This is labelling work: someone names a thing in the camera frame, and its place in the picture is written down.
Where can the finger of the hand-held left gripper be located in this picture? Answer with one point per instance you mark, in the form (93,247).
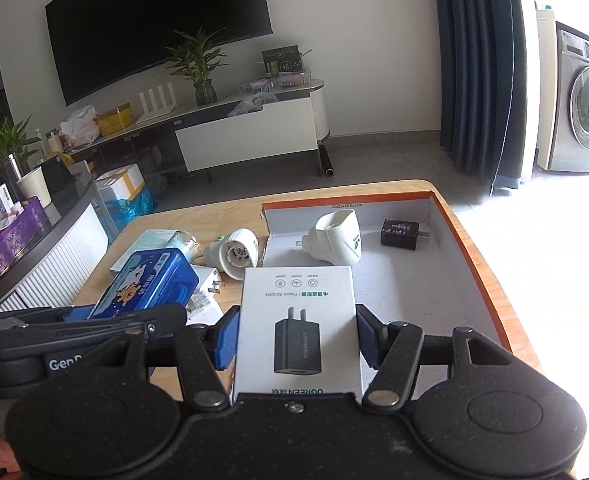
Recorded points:
(164,320)
(80,314)

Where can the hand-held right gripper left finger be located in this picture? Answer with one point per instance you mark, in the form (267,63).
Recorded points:
(227,342)

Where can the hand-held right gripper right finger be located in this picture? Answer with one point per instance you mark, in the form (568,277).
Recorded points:
(369,340)

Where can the blue plastic case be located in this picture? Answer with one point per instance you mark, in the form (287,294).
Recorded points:
(144,280)

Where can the orange-rimmed cardboard box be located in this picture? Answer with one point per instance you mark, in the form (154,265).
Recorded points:
(424,290)

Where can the white power adapter box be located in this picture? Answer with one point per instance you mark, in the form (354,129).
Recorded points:
(299,310)

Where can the small clear wrapped packet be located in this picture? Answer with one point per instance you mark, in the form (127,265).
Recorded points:
(202,307)

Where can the small white charger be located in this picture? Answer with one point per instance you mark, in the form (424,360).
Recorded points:
(205,279)

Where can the round white slatted table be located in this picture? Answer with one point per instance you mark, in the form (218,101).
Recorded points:
(59,260)

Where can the clear plastic bottle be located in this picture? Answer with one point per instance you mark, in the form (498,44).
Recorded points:
(187,244)

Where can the white round socket adapter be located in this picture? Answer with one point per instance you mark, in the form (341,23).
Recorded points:
(239,255)

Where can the purple patterned box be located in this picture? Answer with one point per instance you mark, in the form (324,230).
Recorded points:
(14,240)

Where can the white plug with green mark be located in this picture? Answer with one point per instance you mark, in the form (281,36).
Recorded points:
(334,237)

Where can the black charger plug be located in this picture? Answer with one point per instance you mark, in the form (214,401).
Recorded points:
(399,233)

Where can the blue plastic bag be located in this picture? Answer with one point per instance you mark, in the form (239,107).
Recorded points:
(129,210)

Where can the white paper cup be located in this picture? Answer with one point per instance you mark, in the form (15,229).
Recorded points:
(35,187)

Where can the white and yellow carton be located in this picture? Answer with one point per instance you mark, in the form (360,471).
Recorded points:
(119,182)

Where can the steel tumbler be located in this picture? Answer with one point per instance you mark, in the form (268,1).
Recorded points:
(14,177)

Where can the black roll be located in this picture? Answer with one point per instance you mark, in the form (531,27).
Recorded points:
(326,161)

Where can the white plastic bag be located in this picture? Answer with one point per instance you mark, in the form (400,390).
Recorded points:
(79,127)

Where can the green leafy plant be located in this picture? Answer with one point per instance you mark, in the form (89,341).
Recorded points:
(4,142)

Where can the yellow box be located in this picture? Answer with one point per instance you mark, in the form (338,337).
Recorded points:
(115,120)

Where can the white and dark tv cabinet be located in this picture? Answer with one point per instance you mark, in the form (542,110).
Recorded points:
(244,135)

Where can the white router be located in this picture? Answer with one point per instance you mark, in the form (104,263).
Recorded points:
(157,105)

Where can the crumpled clear plastic bag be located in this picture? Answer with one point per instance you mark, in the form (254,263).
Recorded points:
(252,104)

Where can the green plant in dark vase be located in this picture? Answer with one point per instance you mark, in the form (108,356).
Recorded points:
(199,65)

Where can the clear case of pens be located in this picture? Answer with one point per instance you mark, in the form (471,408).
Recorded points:
(292,80)

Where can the black and green box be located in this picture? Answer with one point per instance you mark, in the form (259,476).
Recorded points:
(282,61)

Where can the dark blue curtain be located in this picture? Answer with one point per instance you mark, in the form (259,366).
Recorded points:
(479,70)

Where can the black television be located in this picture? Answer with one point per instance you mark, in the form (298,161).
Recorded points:
(154,25)

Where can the silver washing machine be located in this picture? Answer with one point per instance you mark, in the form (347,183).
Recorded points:
(579,95)

